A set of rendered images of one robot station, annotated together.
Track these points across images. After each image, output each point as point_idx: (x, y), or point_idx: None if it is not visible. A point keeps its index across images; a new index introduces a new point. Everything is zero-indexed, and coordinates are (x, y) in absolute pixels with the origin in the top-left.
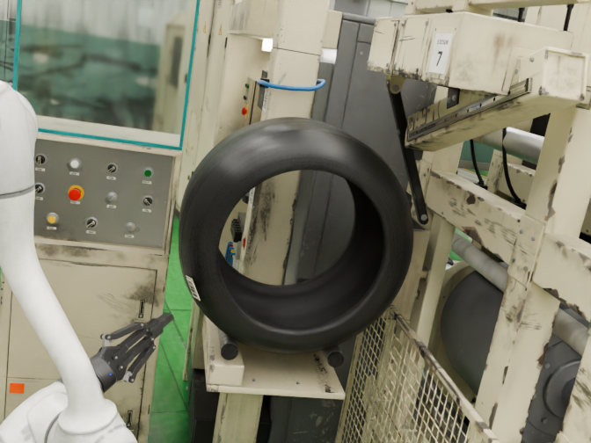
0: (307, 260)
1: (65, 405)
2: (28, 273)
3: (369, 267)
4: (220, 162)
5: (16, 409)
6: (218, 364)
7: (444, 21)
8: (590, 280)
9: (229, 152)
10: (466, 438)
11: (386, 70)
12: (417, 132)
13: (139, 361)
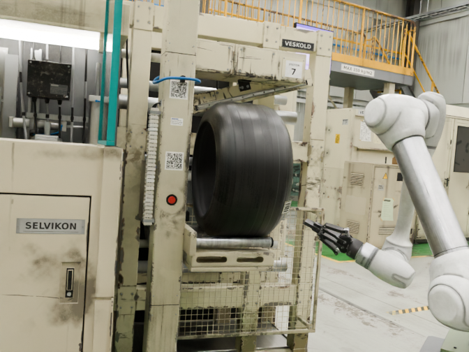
0: None
1: (391, 250)
2: None
3: (202, 186)
4: (283, 130)
5: (400, 263)
6: (272, 251)
7: (289, 55)
8: (302, 149)
9: (280, 123)
10: (305, 218)
11: (225, 72)
12: (209, 105)
13: (331, 242)
